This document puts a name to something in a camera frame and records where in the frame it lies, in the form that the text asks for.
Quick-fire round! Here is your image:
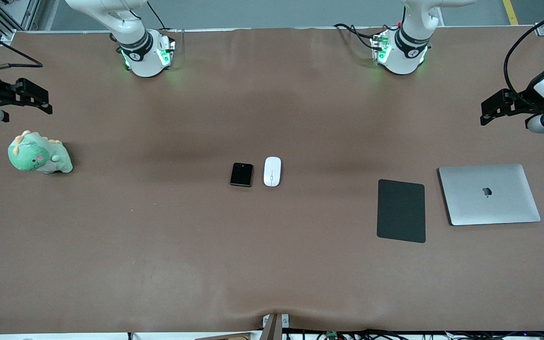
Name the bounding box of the black flip phone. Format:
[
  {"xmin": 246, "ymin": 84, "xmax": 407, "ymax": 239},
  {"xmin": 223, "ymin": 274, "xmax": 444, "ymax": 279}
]
[{"xmin": 230, "ymin": 162, "xmax": 254, "ymax": 187}]

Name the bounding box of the white computer mouse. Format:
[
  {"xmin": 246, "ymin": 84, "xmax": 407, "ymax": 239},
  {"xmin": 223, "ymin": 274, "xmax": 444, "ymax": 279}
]
[{"xmin": 263, "ymin": 157, "xmax": 282, "ymax": 187}]

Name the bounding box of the black mouse pad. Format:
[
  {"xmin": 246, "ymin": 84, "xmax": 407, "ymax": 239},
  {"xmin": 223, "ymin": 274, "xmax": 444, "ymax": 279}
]
[{"xmin": 377, "ymin": 179, "xmax": 426, "ymax": 244}]

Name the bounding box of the green dinosaur plush toy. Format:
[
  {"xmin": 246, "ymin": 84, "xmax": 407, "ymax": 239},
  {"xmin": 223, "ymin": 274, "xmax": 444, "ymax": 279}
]
[{"xmin": 8, "ymin": 130, "xmax": 73, "ymax": 174}]

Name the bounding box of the silver closed laptop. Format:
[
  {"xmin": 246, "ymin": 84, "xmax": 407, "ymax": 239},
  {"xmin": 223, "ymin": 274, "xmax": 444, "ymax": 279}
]
[{"xmin": 438, "ymin": 164, "xmax": 542, "ymax": 226}]

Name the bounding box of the brown table cover mat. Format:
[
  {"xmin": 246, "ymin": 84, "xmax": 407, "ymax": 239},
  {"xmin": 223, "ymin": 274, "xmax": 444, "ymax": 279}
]
[{"xmin": 0, "ymin": 26, "xmax": 544, "ymax": 334}]

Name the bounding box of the aluminium frame with dark struts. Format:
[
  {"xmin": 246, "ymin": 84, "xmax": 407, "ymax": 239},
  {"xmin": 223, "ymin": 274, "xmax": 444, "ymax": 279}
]
[{"xmin": 0, "ymin": 0, "xmax": 42, "ymax": 44}]

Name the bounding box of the thin black arm base cable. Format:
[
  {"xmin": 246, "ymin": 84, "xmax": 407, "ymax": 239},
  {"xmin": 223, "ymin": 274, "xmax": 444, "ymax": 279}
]
[{"xmin": 147, "ymin": 0, "xmax": 167, "ymax": 30}]

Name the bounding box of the metal and wood mount bracket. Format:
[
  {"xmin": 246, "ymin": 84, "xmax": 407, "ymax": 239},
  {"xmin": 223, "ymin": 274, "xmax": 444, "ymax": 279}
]
[{"xmin": 262, "ymin": 313, "xmax": 289, "ymax": 340}]

